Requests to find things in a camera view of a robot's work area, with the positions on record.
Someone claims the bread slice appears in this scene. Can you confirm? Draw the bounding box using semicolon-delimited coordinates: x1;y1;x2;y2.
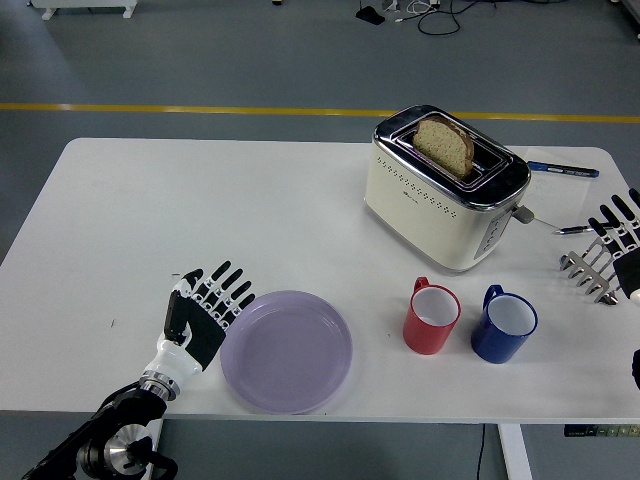
411;117;477;182

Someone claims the yellow floor tape line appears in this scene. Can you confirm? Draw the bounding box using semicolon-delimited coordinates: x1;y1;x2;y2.
0;101;640;125

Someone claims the cream and chrome toaster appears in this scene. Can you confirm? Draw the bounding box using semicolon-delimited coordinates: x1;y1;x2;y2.
363;103;538;275

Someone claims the white floor cable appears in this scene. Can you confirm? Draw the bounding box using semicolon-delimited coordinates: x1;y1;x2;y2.
382;0;442;24

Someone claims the black floor pedal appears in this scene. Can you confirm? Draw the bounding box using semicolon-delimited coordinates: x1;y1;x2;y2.
355;5;387;26

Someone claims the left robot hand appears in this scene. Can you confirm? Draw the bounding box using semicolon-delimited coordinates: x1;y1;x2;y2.
147;259;258;386

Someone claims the red mug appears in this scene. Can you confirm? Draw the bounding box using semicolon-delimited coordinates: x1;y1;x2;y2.
402;276;462;357

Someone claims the purple plastic plate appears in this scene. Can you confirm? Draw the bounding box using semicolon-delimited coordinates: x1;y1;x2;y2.
219;290;354;416

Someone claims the white table leg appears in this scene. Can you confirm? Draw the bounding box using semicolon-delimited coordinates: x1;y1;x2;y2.
496;423;534;480
147;418;167;454

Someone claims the thin black hanging cable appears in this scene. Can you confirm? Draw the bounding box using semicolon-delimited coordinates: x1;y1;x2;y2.
474;423;488;480

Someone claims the white furniture base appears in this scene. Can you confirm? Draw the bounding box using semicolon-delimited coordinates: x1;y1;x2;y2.
29;0;139;21

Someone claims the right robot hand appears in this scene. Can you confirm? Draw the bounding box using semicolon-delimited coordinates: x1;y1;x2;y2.
587;187;640;307

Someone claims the blue mug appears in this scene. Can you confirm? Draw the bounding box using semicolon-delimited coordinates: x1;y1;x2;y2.
470;284;540;365

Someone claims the table height control panel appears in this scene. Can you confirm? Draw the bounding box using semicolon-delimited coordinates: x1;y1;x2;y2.
563;423;640;439

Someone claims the metal toast rack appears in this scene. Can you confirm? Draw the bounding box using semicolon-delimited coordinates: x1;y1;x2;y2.
558;237;624;308

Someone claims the blue marker pen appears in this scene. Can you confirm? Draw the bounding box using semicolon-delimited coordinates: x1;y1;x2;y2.
526;159;601;179

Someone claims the black floor cable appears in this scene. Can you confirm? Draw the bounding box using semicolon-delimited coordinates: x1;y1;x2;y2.
416;0;507;37

